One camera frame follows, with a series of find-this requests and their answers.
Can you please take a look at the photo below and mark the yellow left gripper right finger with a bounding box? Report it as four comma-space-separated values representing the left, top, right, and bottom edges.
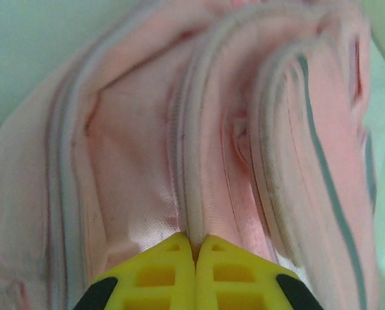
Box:
195, 234, 324, 310

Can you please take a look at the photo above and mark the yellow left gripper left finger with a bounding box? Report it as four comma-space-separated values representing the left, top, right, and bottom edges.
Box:
72, 232, 196, 310

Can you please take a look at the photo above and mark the pink backpack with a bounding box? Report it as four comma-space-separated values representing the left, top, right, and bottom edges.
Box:
0, 0, 380, 310

